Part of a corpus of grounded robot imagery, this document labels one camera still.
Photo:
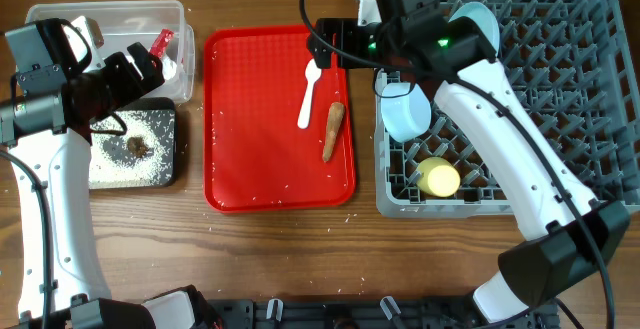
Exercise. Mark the white plastic spoon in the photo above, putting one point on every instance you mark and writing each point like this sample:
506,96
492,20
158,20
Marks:
312,74

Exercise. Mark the large light blue plate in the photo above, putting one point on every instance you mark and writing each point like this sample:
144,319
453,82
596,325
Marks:
484,18

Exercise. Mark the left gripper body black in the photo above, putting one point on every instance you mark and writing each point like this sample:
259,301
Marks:
116,83

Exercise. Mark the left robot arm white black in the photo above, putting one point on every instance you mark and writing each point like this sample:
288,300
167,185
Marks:
59,90

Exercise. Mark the small light blue bowl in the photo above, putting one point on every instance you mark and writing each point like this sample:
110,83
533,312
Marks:
405,110

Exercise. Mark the red wrapper waste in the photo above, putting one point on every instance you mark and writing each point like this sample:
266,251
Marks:
161,43

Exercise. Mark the red serving tray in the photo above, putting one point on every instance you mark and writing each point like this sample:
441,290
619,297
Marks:
255,157

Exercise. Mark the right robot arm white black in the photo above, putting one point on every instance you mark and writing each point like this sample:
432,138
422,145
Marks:
568,233

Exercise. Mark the rice grains pile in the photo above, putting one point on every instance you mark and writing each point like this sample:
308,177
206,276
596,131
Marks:
135,159

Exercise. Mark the black tray bin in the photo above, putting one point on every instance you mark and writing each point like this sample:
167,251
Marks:
135,144

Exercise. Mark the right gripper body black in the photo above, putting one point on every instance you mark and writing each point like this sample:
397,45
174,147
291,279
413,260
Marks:
361,42

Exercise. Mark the crumpled white paper waste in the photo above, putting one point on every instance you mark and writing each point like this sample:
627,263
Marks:
169,68

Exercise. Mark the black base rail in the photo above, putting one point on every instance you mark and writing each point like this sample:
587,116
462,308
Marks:
434,312

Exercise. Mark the brown carrot-shaped food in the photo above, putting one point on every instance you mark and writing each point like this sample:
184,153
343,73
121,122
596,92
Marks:
334,120

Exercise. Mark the brown food scrap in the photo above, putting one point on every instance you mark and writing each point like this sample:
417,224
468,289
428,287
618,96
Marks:
137,147

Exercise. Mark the grey dishwasher rack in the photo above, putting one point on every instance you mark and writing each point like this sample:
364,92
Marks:
570,65

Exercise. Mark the clear plastic bin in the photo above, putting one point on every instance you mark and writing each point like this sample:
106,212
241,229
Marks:
125,22

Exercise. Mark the yellow cup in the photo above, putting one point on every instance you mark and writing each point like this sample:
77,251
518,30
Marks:
438,177

